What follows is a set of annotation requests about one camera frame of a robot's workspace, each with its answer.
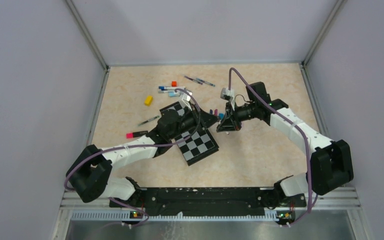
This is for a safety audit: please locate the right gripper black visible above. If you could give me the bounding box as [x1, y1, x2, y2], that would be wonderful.
[216, 100, 257, 132]

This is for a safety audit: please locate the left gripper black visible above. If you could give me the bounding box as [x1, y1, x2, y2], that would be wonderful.
[168, 103, 221, 140]

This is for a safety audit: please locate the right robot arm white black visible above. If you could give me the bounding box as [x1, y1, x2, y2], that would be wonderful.
[216, 82, 354, 206]

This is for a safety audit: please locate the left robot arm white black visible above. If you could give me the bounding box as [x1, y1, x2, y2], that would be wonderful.
[63, 109, 219, 203]

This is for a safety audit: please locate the thin dark pen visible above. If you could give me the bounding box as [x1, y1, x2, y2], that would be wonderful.
[184, 75, 203, 85]

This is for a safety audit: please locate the black gel pen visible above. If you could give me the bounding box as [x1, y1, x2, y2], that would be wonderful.
[137, 115, 160, 127]

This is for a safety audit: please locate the black white chessboard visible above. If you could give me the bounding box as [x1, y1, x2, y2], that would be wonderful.
[159, 102, 219, 166]

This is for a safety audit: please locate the yellow block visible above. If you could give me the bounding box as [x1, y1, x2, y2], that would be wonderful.
[144, 95, 154, 107]

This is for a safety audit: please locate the black highlighter pink cap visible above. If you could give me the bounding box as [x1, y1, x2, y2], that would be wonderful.
[125, 130, 148, 139]

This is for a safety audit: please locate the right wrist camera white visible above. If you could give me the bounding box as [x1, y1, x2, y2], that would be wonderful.
[220, 87, 236, 110]

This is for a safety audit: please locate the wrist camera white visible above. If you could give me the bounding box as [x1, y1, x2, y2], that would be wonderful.
[220, 87, 236, 110]
[178, 90, 192, 110]

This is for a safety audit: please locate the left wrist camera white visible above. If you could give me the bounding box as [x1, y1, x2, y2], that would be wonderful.
[178, 90, 192, 110]

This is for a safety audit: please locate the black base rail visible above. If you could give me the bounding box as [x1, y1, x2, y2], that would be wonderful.
[109, 187, 307, 217]

